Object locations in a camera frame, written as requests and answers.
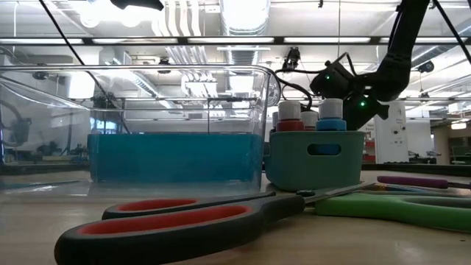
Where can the clear plastic bin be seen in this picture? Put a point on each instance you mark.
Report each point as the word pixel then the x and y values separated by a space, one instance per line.
pixel 55 110

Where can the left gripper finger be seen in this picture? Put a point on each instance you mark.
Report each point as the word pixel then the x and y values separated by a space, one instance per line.
pixel 140 3

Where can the black ceiling camera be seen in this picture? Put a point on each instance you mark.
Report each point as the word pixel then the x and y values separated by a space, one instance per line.
pixel 39 75
pixel 292 59
pixel 427 67
pixel 163 64

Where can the red and black scissors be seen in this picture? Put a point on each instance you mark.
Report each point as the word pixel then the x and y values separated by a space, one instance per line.
pixel 165 235

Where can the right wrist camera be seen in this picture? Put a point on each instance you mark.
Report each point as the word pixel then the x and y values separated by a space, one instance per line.
pixel 331 79

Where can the blue paint bottle white cap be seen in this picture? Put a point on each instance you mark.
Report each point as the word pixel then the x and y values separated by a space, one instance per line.
pixel 330 114

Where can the white pillar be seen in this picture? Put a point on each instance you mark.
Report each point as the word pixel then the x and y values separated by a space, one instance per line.
pixel 395 140

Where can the black aluminium frame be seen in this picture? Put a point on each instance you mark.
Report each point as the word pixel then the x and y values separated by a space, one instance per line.
pixel 423 169

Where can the red paint bottle white cap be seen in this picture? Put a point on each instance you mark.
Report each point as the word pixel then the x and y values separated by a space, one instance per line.
pixel 290 116

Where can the teal rectangular tray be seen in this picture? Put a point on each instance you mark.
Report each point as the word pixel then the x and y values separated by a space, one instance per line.
pixel 176 158

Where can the green scissors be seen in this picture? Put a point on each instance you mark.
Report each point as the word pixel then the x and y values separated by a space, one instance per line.
pixel 404 211

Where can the black overhead beam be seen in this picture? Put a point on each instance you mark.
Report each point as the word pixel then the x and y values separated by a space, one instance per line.
pixel 183 40

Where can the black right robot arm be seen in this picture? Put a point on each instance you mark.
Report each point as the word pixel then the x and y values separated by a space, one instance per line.
pixel 404 44

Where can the brown paint bottle white cap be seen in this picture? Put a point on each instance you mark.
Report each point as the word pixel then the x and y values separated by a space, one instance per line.
pixel 309 118

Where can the small teal basket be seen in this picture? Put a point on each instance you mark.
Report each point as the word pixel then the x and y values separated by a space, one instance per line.
pixel 290 169

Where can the ribbed ceiling duct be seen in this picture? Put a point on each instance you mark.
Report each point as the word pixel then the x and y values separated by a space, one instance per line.
pixel 244 14

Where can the purple scissors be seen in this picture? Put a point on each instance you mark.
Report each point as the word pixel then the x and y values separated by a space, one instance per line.
pixel 412 181

